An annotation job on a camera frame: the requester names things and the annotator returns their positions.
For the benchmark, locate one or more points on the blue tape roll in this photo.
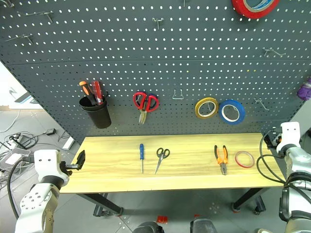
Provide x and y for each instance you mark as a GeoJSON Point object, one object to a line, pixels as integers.
{"type": "Point", "coordinates": [240, 114]}

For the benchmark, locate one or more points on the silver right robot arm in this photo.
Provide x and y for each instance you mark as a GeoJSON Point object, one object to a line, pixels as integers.
{"type": "Point", "coordinates": [298, 160]}

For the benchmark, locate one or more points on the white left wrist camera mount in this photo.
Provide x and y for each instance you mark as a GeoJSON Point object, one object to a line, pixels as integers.
{"type": "Point", "coordinates": [46, 162]}

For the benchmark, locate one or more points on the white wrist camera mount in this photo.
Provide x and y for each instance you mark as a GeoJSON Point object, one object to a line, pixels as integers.
{"type": "Point", "coordinates": [46, 162]}
{"type": "Point", "coordinates": [289, 136]}

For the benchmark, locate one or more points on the dark rounded shape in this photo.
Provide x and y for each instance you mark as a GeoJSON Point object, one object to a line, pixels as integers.
{"type": "Point", "coordinates": [147, 228]}
{"type": "Point", "coordinates": [202, 227]}

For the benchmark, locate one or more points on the white box on floor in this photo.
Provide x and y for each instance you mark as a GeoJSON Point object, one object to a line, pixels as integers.
{"type": "Point", "coordinates": [17, 157]}

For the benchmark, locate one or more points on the orange and black screwdriver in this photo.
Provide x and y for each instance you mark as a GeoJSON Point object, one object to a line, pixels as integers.
{"type": "Point", "coordinates": [85, 90]}

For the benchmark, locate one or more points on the thin red tape roll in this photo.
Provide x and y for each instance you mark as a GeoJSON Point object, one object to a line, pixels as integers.
{"type": "Point", "coordinates": [236, 160]}

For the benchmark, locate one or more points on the large red tape roll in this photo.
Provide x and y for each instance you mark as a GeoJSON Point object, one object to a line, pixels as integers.
{"type": "Point", "coordinates": [250, 13]}

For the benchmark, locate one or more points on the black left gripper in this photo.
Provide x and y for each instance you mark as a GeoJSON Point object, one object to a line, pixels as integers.
{"type": "Point", "coordinates": [65, 168]}

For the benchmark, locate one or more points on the red floor marker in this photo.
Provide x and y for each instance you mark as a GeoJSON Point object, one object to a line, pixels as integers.
{"type": "Point", "coordinates": [162, 219]}

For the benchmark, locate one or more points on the black table leg with caster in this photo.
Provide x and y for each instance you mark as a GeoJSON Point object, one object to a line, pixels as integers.
{"type": "Point", "coordinates": [247, 197]}
{"type": "Point", "coordinates": [104, 201]}

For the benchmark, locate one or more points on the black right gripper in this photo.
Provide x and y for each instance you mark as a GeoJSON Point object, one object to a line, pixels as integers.
{"type": "Point", "coordinates": [276, 140]}

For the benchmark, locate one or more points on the dark grey metal pegboard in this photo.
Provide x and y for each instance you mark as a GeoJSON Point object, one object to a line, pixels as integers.
{"type": "Point", "coordinates": [155, 72]}

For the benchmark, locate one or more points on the black power adapter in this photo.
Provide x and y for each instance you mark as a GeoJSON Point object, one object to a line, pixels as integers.
{"type": "Point", "coordinates": [51, 131]}

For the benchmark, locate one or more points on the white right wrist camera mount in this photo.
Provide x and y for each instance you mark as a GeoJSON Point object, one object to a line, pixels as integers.
{"type": "Point", "coordinates": [289, 136]}

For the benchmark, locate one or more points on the yellow tape roll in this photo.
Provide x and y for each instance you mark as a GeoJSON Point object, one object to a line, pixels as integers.
{"type": "Point", "coordinates": [198, 106]}

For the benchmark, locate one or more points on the purple bundle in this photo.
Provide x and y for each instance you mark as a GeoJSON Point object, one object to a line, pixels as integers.
{"type": "Point", "coordinates": [305, 92]}

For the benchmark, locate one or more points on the black plastic holder cup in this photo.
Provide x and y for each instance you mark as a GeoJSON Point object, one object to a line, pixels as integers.
{"type": "Point", "coordinates": [99, 116]}

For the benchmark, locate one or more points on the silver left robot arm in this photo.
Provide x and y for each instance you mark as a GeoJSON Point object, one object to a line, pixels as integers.
{"type": "Point", "coordinates": [36, 201]}

